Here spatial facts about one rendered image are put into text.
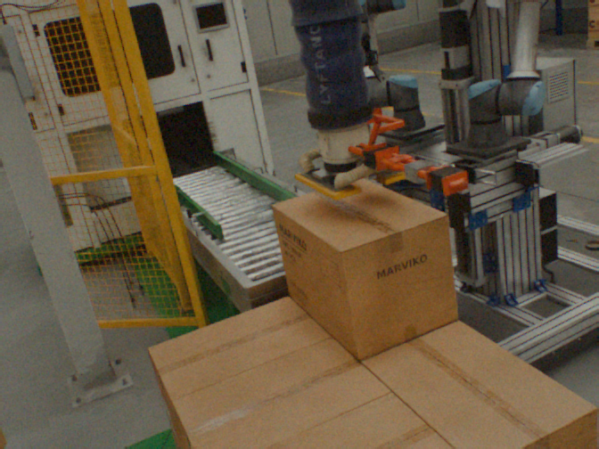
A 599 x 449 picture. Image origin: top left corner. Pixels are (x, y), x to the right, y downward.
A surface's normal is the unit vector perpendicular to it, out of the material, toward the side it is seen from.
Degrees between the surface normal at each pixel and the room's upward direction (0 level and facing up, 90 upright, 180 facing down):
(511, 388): 0
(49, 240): 89
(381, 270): 90
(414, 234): 90
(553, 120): 90
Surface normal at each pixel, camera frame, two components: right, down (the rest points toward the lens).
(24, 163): 0.42, 0.26
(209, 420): -0.18, -0.92
